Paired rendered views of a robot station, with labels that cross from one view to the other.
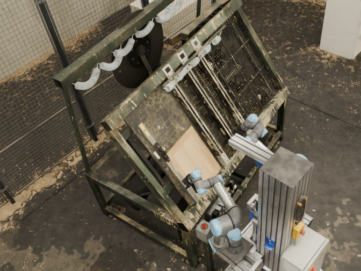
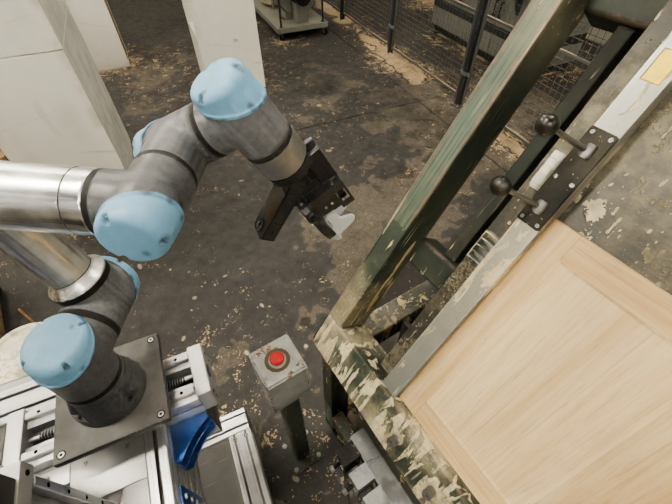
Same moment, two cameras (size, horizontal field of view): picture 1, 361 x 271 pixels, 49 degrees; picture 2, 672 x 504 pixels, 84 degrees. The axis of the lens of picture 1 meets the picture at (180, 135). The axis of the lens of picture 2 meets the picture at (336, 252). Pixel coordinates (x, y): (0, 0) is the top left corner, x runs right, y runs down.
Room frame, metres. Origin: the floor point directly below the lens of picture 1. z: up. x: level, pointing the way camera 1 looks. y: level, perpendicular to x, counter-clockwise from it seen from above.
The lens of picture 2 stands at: (2.16, -0.45, 1.86)
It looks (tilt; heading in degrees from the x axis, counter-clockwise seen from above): 49 degrees down; 105
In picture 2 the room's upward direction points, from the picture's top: straight up
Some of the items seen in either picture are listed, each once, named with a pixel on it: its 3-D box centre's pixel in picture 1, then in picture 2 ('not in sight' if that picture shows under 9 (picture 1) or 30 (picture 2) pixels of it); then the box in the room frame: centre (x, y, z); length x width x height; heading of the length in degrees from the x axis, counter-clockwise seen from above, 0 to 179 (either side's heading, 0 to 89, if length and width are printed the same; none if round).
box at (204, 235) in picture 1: (205, 231); (281, 374); (1.89, -0.07, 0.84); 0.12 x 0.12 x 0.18; 48
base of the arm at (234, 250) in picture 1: (234, 243); (99, 382); (1.59, -0.28, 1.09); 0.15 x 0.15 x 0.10
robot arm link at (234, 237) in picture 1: (233, 236); (72, 354); (1.59, -0.27, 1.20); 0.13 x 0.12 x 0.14; 104
